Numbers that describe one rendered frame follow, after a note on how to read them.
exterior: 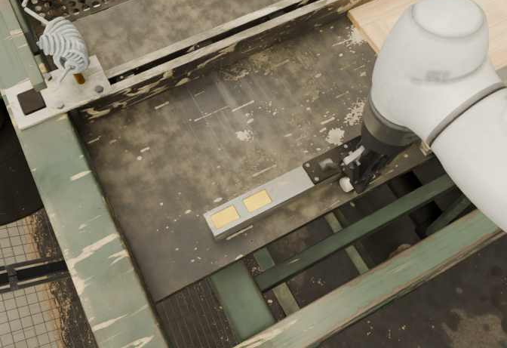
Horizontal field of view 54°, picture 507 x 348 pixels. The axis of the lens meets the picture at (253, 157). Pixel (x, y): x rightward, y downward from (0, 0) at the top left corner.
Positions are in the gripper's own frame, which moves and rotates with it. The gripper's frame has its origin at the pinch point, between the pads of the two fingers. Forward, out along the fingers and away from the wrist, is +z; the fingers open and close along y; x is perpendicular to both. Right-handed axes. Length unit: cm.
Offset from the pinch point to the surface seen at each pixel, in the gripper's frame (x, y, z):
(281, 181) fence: 9.9, -9.4, 11.5
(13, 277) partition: 76, -105, 160
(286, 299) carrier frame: 2, -2, 119
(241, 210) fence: 8.2, -19.1, 11.4
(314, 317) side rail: -15.5, -17.2, 10.4
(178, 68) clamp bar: 42.2, -16.5, 9.0
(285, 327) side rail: -14.5, -22.6, 10.4
